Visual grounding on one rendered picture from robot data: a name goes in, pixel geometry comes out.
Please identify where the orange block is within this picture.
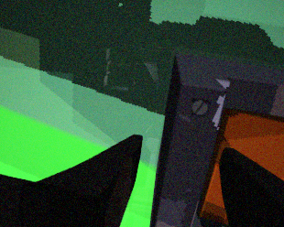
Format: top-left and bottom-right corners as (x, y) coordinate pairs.
(200, 107), (284, 225)

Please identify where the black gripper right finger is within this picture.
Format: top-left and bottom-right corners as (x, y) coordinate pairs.
(219, 147), (284, 227)

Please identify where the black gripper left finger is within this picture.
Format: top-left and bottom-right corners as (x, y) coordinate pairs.
(0, 135), (142, 227)

